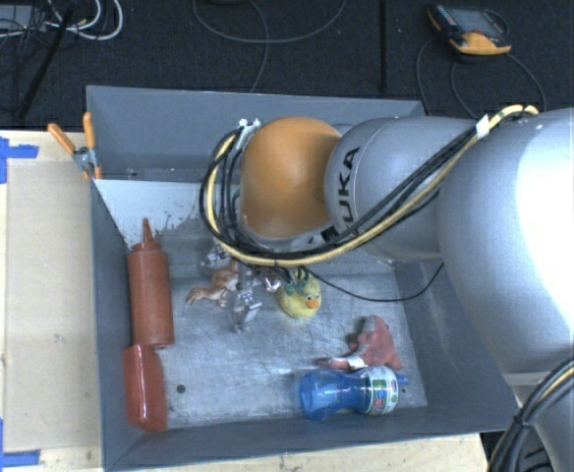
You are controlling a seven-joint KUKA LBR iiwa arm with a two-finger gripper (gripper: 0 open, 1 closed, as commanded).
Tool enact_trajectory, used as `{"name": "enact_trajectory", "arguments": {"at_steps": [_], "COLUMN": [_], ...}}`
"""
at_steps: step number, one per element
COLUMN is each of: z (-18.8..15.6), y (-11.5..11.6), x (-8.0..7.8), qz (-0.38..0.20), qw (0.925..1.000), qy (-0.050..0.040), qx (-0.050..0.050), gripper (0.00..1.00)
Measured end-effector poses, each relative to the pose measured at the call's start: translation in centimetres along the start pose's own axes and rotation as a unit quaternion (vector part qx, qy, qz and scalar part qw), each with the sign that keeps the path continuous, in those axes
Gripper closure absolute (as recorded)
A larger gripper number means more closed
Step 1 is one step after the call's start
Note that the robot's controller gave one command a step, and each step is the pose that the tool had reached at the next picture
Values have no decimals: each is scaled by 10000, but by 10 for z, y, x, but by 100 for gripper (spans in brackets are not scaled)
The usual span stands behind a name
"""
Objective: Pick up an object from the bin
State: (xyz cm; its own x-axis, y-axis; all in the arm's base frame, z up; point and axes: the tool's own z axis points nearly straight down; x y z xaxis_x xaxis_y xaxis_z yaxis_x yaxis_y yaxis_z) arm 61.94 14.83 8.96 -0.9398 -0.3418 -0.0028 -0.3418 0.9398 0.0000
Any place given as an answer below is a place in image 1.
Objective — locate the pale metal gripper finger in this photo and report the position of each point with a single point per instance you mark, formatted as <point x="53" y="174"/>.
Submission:
<point x="238" y="315"/>
<point x="252" y="309"/>

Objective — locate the orange toy animal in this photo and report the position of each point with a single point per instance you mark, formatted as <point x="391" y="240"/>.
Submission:
<point x="218" y="283"/>

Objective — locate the yellow rubber duck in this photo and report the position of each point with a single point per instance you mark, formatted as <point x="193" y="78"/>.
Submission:
<point x="301" y="304"/>

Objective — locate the grey metal bin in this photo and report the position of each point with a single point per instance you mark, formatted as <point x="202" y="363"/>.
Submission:
<point x="267" y="362"/>

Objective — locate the red squeeze bottle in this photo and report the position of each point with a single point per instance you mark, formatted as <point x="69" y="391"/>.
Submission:
<point x="150" y="293"/>

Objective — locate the red-brown flat block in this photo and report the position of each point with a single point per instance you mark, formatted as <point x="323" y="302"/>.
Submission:
<point x="144" y="391"/>

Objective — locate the blue plastic sippy cup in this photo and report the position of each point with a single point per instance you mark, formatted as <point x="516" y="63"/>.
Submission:
<point x="336" y="396"/>

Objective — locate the red plush toy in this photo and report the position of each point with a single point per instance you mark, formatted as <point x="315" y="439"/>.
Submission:
<point x="378" y="344"/>

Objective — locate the pale cardboard board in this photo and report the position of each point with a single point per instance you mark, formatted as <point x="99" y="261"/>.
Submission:
<point x="46" y="303"/>

